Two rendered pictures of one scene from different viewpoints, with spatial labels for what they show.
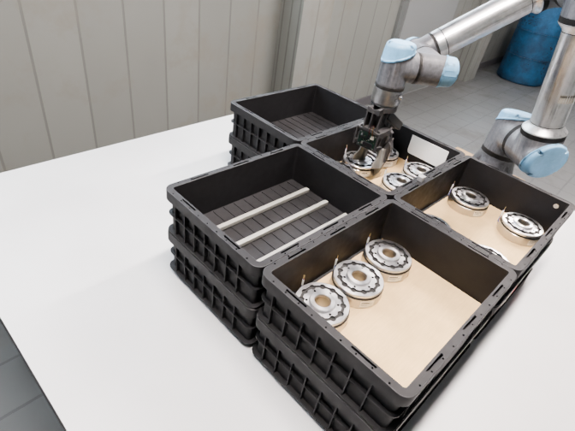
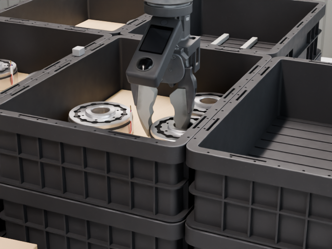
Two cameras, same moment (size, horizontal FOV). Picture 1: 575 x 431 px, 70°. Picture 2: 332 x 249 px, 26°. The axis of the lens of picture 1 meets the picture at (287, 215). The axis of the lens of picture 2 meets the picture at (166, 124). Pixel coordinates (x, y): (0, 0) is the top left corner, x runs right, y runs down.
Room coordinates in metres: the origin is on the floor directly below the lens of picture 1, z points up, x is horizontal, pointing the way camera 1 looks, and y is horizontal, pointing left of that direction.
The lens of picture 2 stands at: (2.05, -0.48, 1.30)
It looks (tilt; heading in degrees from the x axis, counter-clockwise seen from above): 24 degrees down; 164
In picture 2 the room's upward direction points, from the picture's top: straight up
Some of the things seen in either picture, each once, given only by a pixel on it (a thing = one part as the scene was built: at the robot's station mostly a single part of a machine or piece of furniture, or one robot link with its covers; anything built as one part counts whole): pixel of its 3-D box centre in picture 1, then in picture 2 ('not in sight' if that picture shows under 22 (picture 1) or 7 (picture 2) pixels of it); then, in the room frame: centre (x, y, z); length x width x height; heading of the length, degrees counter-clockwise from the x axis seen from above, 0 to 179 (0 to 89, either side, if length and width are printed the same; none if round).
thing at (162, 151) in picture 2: (385, 151); (142, 87); (1.05, -0.24, 0.92); 0.40 x 0.30 x 0.02; 140
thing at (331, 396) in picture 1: (372, 331); not in sight; (0.55, -0.21, 0.76); 0.40 x 0.30 x 0.12; 140
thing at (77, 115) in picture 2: (400, 182); (100, 114); (1.00, -0.29, 0.86); 0.10 x 0.10 x 0.01
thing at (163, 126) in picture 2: (360, 160); (183, 129); (1.10, -0.18, 0.86); 0.10 x 0.10 x 0.01
